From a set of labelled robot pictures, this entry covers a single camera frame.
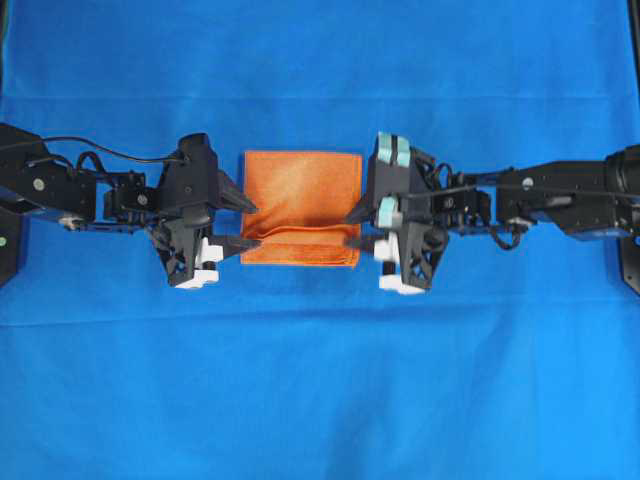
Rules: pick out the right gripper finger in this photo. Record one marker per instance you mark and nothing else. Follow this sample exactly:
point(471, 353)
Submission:
point(364, 243)
point(365, 210)

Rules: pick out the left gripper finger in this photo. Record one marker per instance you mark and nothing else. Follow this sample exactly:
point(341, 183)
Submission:
point(234, 244)
point(231, 197)

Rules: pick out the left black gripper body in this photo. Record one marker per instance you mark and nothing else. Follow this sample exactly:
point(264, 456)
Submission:
point(187, 194)

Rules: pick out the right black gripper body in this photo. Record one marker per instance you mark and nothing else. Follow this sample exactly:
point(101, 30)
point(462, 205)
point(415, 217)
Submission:
point(401, 184)

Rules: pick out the orange towel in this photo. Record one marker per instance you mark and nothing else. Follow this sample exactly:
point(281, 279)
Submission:
point(302, 198)

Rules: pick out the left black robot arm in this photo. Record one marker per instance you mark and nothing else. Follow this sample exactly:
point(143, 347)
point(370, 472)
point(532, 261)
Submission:
point(80, 195)

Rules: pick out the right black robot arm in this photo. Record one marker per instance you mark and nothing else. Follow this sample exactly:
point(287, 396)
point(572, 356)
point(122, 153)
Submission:
point(581, 198)

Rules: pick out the blue table cloth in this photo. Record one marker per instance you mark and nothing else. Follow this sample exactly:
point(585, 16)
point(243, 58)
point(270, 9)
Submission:
point(516, 365)

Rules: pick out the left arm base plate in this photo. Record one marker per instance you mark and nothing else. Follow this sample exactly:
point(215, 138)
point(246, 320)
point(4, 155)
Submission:
point(14, 230)

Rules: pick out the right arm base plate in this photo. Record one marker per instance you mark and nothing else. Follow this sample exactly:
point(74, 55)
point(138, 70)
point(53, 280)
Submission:
point(621, 253)

